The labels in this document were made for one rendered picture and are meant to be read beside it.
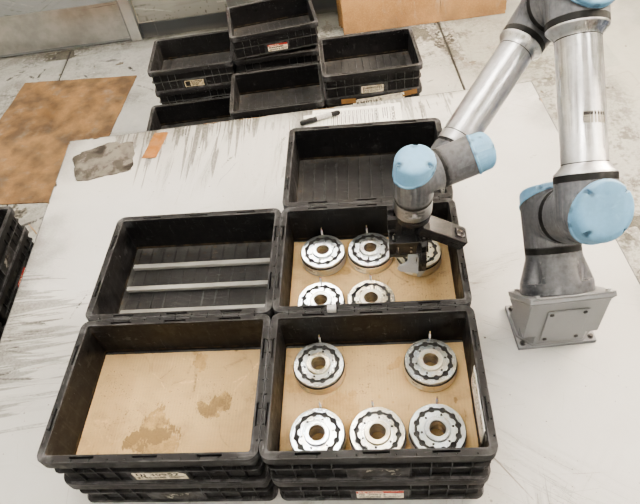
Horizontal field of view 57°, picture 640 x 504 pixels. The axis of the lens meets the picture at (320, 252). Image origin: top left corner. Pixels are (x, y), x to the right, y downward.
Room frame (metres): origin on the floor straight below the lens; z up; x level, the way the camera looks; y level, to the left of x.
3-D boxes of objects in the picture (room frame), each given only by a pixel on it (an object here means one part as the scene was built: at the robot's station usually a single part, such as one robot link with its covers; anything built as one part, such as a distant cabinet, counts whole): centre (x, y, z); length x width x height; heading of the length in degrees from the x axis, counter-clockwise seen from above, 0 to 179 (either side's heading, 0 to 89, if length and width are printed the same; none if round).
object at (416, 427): (0.43, -0.16, 0.86); 0.10 x 0.10 x 0.01
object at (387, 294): (0.74, -0.09, 0.86); 0.10 x 0.10 x 0.01
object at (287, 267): (0.82, -0.10, 0.87); 0.40 x 0.30 x 0.11; 81
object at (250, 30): (2.60, 0.04, 0.37); 0.42 x 0.34 x 0.46; 86
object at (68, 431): (0.58, 0.34, 0.87); 0.40 x 0.30 x 0.11; 81
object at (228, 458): (0.58, 0.34, 0.92); 0.40 x 0.30 x 0.02; 81
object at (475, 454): (0.52, -0.06, 0.92); 0.40 x 0.30 x 0.02; 81
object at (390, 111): (1.55, -0.18, 0.70); 0.33 x 0.23 x 0.01; 86
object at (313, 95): (2.19, 0.07, 0.31); 0.40 x 0.30 x 0.34; 86
